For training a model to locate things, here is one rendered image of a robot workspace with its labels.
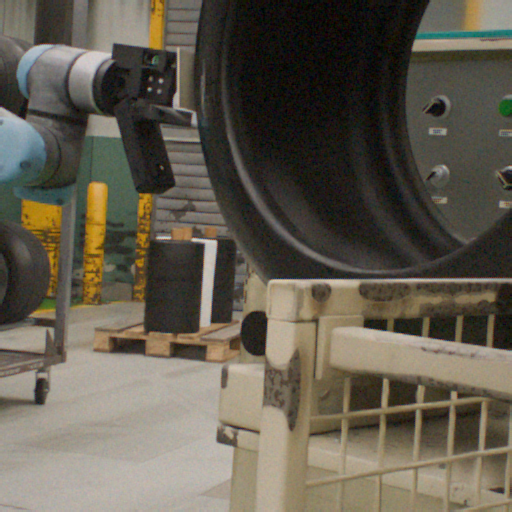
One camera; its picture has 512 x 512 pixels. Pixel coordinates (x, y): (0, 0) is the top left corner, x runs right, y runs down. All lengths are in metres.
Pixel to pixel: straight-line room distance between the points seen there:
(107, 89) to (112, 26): 10.14
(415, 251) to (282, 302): 0.88
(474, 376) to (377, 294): 0.09
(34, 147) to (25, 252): 4.37
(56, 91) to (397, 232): 0.45
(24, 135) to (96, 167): 10.17
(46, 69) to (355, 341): 1.09
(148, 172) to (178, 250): 6.36
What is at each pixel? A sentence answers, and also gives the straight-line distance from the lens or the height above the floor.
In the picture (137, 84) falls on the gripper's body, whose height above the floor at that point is 1.15.
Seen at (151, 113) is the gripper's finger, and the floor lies 1.11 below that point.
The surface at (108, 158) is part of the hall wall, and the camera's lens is 11.62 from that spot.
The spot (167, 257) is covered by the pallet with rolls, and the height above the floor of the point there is 0.60.
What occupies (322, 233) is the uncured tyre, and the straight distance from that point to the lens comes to 1.43.
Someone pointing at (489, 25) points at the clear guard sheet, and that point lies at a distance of 1.92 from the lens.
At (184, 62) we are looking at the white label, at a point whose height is 1.16.
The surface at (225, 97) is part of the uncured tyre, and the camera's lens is 1.30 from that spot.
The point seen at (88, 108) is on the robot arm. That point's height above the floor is 1.12.
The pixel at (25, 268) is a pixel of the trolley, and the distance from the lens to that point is 5.85.
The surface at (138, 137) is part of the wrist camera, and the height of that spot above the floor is 1.09.
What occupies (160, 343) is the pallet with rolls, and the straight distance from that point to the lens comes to 7.91.
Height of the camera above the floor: 1.04
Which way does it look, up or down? 3 degrees down
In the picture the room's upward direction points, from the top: 4 degrees clockwise
